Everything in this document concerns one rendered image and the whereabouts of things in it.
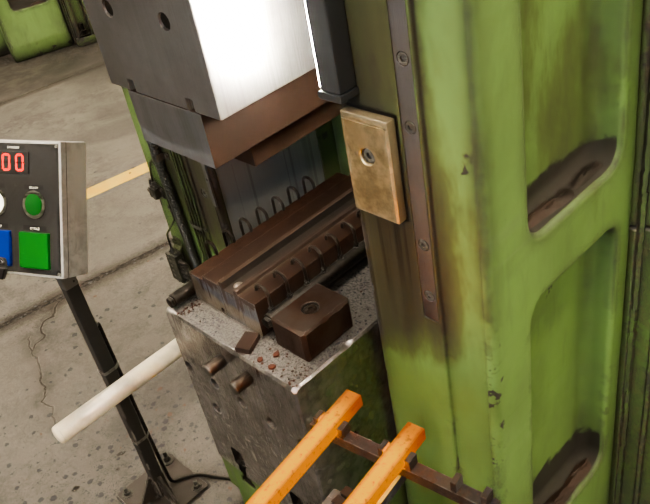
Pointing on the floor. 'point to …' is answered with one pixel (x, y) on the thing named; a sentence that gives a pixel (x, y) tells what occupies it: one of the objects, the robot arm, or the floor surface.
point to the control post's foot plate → (144, 486)
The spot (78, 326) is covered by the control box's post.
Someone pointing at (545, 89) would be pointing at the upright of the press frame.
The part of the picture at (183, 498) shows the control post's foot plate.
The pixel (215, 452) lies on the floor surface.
